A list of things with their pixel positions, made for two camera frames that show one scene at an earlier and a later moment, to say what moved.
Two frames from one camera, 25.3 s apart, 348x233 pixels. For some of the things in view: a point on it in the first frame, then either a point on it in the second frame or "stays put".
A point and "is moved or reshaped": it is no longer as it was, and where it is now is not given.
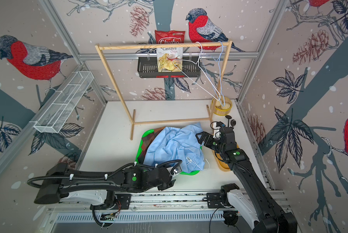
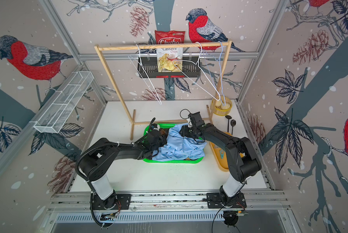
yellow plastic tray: (222, 164) stays put
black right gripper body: (214, 143) -> (188, 132)
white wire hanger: (203, 170) -> (157, 98)
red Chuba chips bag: (170, 37) stays put
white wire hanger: (173, 61) stays put
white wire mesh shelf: (55, 115) stays put
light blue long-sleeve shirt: (174, 143) is moved or reshaped
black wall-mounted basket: (147, 68) stays put
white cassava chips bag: (169, 59) stays put
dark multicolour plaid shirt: (146, 141) is moved or reshaped
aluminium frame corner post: (62, 27) stays put
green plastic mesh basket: (139, 150) -> (150, 161)
